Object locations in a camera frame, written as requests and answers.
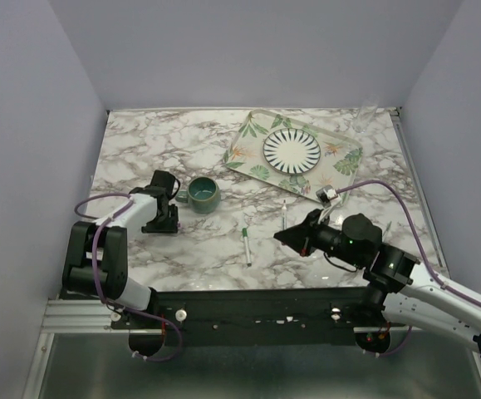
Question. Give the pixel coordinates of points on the clear glass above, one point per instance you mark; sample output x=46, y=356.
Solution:
x=365, y=114

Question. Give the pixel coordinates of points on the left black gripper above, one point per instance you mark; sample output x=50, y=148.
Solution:
x=170, y=228

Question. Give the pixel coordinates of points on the white pen pink tip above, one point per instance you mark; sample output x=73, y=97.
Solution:
x=284, y=215

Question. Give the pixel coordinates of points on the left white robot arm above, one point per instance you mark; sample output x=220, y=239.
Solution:
x=96, y=261

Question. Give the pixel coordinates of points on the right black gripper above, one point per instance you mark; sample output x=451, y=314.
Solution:
x=301, y=237

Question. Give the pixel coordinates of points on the green ceramic mug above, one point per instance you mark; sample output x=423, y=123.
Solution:
x=202, y=195

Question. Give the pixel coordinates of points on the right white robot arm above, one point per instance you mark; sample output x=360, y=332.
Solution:
x=400, y=289

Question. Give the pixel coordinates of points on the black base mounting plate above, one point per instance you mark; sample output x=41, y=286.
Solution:
x=336, y=316

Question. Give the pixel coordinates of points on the white pen green tip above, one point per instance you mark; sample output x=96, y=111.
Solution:
x=247, y=250

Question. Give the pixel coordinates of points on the striped blue white plate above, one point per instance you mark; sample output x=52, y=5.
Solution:
x=291, y=151

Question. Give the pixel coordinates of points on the floral leaf tray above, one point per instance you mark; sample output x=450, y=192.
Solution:
x=340, y=155

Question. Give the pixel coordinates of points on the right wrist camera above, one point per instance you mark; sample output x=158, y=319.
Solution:
x=328, y=197

